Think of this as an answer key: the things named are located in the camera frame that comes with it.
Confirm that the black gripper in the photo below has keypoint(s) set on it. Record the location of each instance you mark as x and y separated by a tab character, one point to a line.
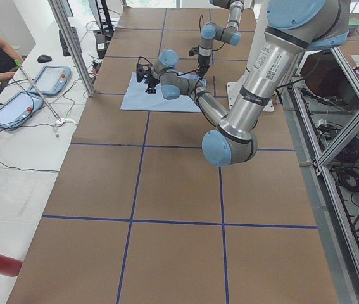
203	63
151	83

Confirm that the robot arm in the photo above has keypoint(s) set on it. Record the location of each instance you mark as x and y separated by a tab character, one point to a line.
211	32
284	30

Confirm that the blue teach pendant far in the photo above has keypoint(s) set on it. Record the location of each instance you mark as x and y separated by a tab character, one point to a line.
51	79

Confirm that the blue teach pendant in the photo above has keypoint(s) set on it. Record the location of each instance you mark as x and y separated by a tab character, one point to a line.
51	79
18	109

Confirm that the black computer mouse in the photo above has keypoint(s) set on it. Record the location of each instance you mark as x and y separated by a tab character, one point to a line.
44	58

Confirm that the blue teach pendant near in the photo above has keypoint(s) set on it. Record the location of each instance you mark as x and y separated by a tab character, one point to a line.
18	109

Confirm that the metal rod with green tip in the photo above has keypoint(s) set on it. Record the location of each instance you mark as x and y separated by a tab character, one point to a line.
59	120

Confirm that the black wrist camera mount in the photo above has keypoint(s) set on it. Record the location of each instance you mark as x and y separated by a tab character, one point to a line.
142	71
193	51

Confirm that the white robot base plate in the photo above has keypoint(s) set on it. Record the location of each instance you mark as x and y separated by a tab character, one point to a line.
233	89

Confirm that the aluminium frame post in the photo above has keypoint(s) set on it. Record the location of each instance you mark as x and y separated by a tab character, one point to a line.
66	30

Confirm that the aluminium frame rail structure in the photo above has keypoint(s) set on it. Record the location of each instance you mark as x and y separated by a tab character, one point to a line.
322	105

